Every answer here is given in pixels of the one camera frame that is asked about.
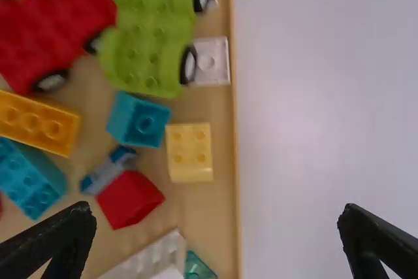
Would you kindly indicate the clear teal toy brick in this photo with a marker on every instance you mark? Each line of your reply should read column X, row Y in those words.
column 196, row 267

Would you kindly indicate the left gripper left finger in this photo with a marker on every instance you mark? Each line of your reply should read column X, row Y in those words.
column 49, row 243

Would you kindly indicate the pale yellow toy brick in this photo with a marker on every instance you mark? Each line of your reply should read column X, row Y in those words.
column 189, row 148

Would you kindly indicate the blue grey toy piece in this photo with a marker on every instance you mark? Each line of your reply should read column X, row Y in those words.
column 101, row 174

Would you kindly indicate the red toy brick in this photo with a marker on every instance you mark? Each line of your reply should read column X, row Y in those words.
column 130, row 197

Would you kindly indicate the tan tray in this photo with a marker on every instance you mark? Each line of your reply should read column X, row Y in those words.
column 225, row 161

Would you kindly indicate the red wheeled toy base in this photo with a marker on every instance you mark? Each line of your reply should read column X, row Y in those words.
column 49, row 24

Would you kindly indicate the long teal toy brick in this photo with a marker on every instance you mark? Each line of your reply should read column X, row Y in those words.
column 26, row 181

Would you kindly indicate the small teal toy brick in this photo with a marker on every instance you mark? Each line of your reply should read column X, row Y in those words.
column 143, row 122

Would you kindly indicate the green wheeled toy base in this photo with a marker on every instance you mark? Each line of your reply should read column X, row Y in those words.
column 150, row 30

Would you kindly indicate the long white toy brick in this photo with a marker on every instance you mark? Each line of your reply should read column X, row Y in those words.
column 153, row 256

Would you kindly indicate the long yellow toy brick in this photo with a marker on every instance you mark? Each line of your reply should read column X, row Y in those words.
column 32, row 122

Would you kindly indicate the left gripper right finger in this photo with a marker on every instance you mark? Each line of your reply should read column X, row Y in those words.
column 372, row 239

